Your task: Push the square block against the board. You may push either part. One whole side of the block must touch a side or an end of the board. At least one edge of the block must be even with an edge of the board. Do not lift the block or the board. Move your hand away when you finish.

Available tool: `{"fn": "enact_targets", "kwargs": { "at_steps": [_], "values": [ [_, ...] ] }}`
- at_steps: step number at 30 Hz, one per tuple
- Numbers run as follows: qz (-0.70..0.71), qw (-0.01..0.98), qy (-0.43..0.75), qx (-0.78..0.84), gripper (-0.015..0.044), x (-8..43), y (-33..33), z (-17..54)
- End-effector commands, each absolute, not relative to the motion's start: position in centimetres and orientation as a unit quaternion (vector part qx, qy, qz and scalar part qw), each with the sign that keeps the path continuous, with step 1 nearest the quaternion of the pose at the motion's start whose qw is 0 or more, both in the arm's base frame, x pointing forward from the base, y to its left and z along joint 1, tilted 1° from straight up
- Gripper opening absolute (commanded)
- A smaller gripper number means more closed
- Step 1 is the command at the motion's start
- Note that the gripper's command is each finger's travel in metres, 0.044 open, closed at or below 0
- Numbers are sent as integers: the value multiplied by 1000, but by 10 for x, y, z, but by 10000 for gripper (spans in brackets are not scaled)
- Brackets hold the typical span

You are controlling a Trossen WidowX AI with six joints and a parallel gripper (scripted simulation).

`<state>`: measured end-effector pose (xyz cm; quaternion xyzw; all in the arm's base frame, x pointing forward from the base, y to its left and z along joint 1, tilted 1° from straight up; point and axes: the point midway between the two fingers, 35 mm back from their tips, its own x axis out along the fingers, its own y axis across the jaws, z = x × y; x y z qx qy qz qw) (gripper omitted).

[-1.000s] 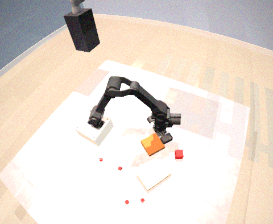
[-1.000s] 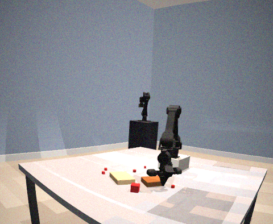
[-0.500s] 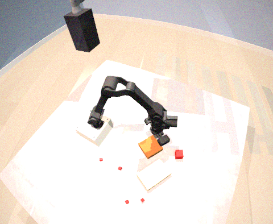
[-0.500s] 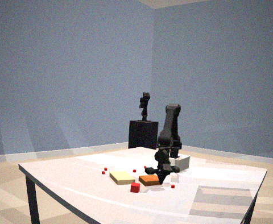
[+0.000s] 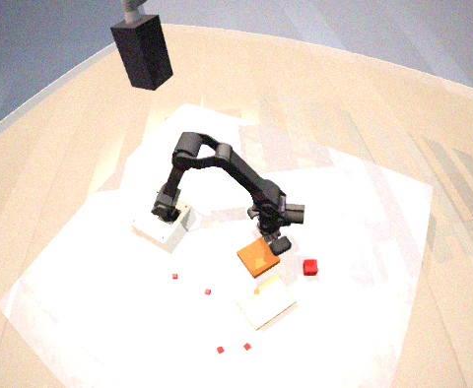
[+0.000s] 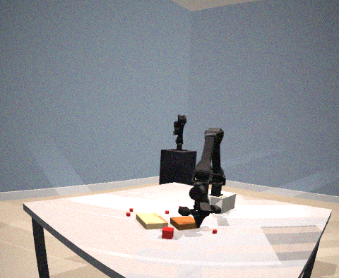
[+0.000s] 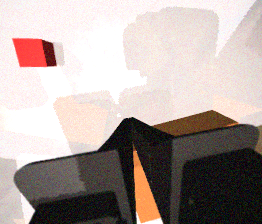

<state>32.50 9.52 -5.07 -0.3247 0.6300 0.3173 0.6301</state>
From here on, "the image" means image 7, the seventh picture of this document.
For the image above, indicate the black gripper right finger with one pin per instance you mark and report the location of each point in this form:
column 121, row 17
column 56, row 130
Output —
column 162, row 156

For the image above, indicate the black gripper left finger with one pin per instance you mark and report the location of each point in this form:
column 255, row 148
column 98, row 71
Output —
column 110, row 168

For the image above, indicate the red cube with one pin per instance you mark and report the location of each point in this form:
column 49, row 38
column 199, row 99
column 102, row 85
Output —
column 35, row 52

